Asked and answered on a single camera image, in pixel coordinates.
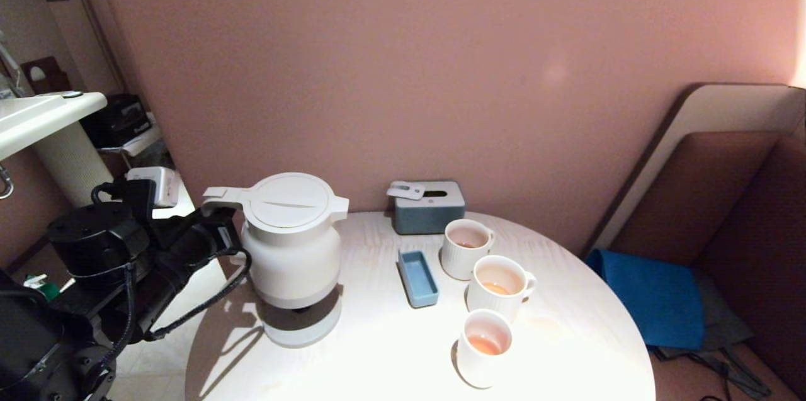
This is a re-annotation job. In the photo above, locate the white electric kettle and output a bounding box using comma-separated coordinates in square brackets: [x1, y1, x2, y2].
[201, 172, 350, 310]

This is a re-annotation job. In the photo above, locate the metal folding rack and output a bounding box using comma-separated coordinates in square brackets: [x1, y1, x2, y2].
[98, 115, 174, 169]

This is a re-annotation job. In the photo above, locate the grey round kettle base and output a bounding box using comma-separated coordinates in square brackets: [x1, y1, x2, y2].
[261, 291, 344, 349]

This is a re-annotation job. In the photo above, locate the black box appliance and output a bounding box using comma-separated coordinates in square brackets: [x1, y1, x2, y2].
[82, 94, 152, 150]

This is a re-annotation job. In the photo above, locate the green bag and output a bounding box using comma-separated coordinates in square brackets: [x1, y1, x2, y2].
[24, 273, 64, 302]

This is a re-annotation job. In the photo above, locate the white flat plastic piece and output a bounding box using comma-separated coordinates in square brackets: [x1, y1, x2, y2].
[387, 181, 426, 201]

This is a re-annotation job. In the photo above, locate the blue rectangular tray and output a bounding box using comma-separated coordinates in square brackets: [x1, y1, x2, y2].
[397, 251, 440, 308]

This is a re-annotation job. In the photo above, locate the white sink counter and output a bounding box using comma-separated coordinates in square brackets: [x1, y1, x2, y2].
[0, 92, 108, 161]

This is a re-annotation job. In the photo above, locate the grey-blue tissue box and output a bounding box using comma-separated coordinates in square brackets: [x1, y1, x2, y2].
[393, 181, 466, 235]

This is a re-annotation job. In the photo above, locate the brown wooden holder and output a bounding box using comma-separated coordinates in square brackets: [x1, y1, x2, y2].
[20, 57, 71, 96]

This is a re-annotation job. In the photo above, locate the white ribbed mug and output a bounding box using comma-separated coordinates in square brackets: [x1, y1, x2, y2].
[466, 255, 536, 324]
[440, 219, 496, 281]

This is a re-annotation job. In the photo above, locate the blue fabric bag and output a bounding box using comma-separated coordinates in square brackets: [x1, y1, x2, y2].
[586, 249, 705, 351]

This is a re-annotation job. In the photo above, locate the brown upholstered cushion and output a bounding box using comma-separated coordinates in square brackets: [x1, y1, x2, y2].
[608, 131, 778, 263]
[693, 134, 806, 398]

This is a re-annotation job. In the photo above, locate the white leaning board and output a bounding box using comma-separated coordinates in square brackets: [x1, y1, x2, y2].
[582, 83, 806, 256]

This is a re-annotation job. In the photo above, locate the grey fabric bag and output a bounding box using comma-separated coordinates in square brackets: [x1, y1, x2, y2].
[649, 272, 772, 398]

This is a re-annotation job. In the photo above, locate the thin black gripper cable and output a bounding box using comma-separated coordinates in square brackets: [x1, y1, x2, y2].
[142, 247, 253, 342]

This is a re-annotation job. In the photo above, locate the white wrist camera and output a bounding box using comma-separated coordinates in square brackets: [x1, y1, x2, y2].
[126, 166, 180, 208]

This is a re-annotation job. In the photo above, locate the grey wall-mounted fixture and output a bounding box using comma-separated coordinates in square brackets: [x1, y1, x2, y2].
[0, 31, 26, 99]

